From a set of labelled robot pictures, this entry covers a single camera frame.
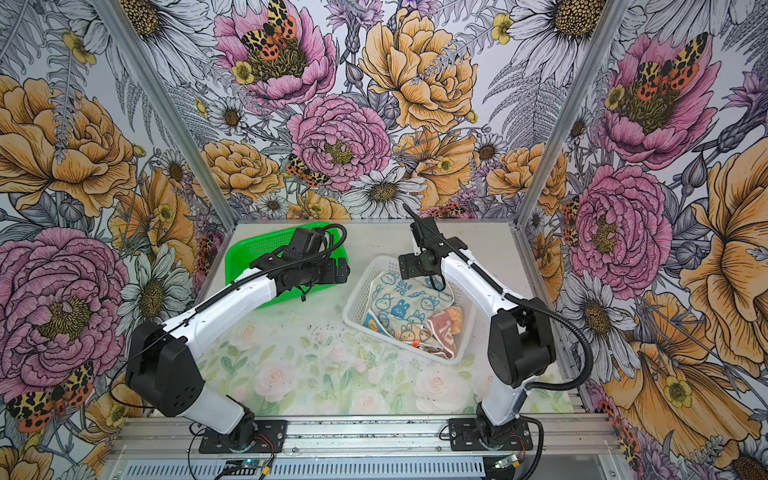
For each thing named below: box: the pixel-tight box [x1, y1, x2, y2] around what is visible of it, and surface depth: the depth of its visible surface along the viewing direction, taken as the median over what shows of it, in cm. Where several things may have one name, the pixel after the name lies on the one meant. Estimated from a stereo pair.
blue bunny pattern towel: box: [368, 271, 455, 342], surface depth 95 cm
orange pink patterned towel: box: [426, 306, 463, 359], surface depth 85 cm
